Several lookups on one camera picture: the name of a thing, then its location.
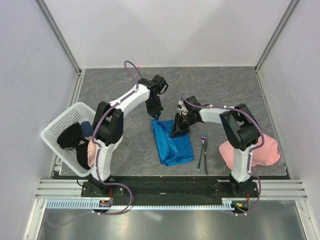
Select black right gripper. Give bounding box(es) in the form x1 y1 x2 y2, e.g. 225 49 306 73
168 113 197 139

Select blue cloth napkin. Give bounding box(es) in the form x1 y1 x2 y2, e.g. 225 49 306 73
151 119 194 167

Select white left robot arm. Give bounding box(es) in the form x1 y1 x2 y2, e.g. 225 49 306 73
91 74 169 197

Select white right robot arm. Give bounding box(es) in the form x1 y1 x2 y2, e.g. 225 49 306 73
169 100 265 197

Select iridescent rainbow fork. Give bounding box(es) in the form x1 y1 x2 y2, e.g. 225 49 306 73
197 132 207 171

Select silver table knife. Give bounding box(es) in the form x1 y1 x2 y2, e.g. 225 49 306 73
203 140 209 176

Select navy cloth in basket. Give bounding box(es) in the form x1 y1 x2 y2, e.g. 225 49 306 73
80 121 94 138

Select pink cap in basket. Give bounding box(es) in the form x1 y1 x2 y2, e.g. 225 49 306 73
85 136 97 168

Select white plastic perforated basket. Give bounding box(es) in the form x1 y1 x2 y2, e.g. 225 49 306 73
41 101 101 176

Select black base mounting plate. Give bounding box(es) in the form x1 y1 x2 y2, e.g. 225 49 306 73
81 176 259 205

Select black cloth in basket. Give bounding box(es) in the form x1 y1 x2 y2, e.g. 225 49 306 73
56 122 90 170

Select pink baseball cap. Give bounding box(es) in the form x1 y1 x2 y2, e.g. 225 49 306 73
219 134 281 170

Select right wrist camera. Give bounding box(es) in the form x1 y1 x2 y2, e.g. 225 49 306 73
177 95 201 115

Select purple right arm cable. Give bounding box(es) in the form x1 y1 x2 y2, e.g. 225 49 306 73
180 93 266 216

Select light blue cable duct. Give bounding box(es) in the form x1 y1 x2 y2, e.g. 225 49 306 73
46 199 235 211

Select left aluminium frame post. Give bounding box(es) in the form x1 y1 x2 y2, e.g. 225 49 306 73
35 0 82 75

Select aluminium frame post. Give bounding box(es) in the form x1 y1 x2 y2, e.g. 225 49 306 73
35 0 82 75
254 0 300 74

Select right aluminium frame post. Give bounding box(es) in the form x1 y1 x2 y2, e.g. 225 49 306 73
254 0 300 74

